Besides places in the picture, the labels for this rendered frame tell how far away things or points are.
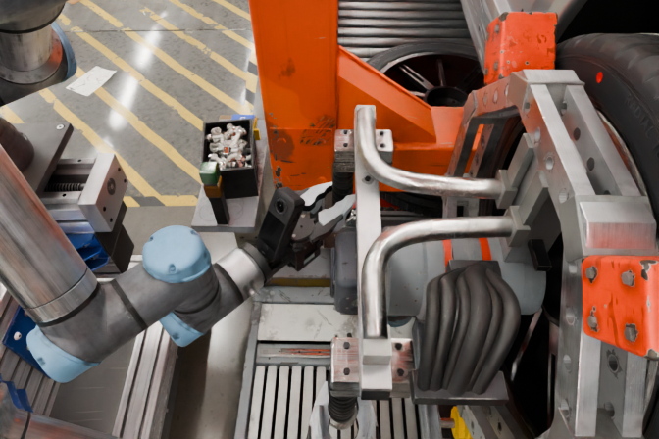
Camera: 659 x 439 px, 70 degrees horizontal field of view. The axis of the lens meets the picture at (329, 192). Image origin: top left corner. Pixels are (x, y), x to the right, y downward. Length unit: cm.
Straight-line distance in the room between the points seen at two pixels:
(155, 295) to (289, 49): 54
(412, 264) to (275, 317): 93
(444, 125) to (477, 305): 77
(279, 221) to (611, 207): 43
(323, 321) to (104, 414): 63
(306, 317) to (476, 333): 108
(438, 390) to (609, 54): 41
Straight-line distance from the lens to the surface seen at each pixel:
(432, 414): 137
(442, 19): 252
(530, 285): 69
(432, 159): 114
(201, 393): 156
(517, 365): 93
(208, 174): 111
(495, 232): 57
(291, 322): 151
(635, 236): 48
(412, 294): 65
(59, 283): 58
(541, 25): 71
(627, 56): 60
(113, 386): 141
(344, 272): 121
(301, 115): 103
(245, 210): 128
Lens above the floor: 144
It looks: 50 degrees down
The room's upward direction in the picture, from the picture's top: straight up
